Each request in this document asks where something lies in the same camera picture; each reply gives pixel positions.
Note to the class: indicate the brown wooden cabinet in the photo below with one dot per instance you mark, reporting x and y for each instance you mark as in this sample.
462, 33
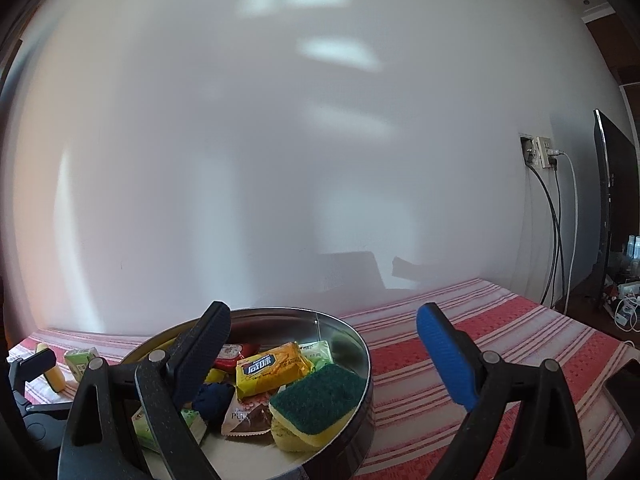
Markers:
615, 45

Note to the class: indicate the clear plastic bottles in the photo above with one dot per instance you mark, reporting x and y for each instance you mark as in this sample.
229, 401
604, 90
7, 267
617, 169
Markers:
634, 247

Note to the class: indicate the white wall socket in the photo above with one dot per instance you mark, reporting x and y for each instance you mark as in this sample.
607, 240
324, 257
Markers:
540, 150

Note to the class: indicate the green tissue pack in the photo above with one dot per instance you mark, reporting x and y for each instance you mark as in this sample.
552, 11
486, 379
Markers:
80, 360
320, 355
192, 420

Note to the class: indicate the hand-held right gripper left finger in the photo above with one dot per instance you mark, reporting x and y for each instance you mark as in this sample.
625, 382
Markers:
200, 360

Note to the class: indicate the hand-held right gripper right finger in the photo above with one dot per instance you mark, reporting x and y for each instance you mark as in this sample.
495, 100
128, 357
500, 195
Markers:
447, 355

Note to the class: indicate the smooth yellow sponge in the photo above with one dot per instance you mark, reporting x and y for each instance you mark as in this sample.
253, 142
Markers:
55, 377

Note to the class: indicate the round metal tin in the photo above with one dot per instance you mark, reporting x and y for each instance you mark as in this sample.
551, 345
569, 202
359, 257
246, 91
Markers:
340, 340

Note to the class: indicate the speckled yellow sponge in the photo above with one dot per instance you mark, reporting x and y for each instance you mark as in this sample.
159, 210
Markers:
282, 435

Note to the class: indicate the yellow biscuit packet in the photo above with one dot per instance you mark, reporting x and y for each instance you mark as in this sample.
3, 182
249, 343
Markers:
270, 367

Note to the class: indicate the pink striped tablecloth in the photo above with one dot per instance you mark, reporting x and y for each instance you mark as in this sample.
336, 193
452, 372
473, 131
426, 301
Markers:
500, 330

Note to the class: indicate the dark wooden stand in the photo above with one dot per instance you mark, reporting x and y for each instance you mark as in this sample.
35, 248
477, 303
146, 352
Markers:
590, 310

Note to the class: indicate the red snack packet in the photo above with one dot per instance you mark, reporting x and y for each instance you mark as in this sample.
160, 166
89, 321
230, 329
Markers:
235, 352

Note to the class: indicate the green and yellow scouring sponge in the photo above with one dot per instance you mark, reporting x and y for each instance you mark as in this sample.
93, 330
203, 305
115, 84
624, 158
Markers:
315, 395

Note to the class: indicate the black flat screen television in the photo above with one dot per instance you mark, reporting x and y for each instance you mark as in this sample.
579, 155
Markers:
620, 200

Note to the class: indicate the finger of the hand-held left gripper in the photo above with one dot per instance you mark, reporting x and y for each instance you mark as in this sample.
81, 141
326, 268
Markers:
32, 365

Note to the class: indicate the dark blue cloth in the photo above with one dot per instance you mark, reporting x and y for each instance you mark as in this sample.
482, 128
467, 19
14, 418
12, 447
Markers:
212, 400

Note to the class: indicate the pink white snack packet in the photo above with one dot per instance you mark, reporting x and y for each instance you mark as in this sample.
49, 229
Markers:
245, 417

